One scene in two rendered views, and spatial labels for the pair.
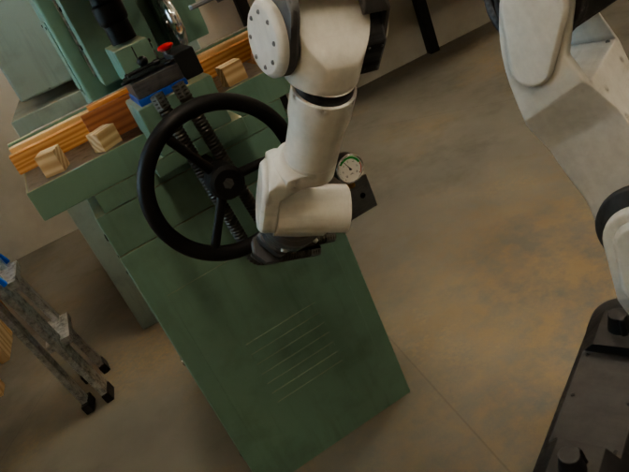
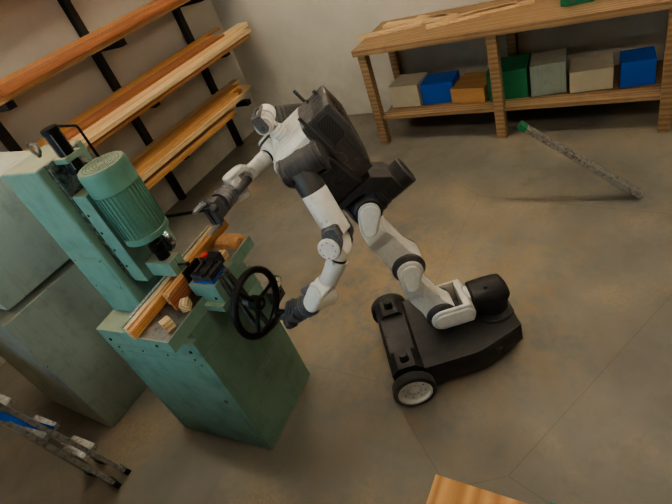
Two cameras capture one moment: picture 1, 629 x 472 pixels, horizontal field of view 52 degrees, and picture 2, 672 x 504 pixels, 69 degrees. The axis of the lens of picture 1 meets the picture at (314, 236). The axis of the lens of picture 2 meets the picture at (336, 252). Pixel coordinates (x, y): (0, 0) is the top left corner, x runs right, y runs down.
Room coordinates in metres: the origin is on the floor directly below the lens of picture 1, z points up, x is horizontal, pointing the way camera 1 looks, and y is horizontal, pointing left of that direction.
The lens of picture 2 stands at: (-0.34, 0.76, 1.99)
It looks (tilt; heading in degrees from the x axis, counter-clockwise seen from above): 36 degrees down; 321
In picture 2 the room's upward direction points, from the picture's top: 22 degrees counter-clockwise
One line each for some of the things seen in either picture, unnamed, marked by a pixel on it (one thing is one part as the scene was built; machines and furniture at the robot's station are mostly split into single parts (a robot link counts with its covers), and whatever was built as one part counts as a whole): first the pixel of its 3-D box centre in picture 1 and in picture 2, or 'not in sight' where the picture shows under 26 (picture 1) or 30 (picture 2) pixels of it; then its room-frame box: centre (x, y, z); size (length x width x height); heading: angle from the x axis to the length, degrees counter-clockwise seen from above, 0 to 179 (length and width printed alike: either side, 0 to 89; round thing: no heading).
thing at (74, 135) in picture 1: (167, 89); (183, 273); (1.38, 0.16, 0.92); 0.67 x 0.02 x 0.04; 105
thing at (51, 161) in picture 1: (51, 161); (167, 324); (1.19, 0.38, 0.92); 0.04 x 0.04 x 0.04; 84
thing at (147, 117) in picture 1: (177, 110); (216, 281); (1.18, 0.14, 0.91); 0.15 x 0.14 x 0.09; 105
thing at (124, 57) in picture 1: (135, 62); (167, 264); (1.39, 0.19, 0.99); 0.14 x 0.07 x 0.09; 15
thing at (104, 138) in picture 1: (104, 138); (185, 304); (1.20, 0.28, 0.92); 0.04 x 0.03 x 0.04; 135
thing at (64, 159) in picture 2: not in sight; (63, 150); (1.50, 0.22, 1.54); 0.08 x 0.08 x 0.17; 15
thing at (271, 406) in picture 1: (244, 287); (218, 359); (1.48, 0.22, 0.36); 0.58 x 0.45 x 0.71; 15
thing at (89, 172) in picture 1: (177, 125); (205, 287); (1.27, 0.16, 0.87); 0.61 x 0.30 x 0.06; 105
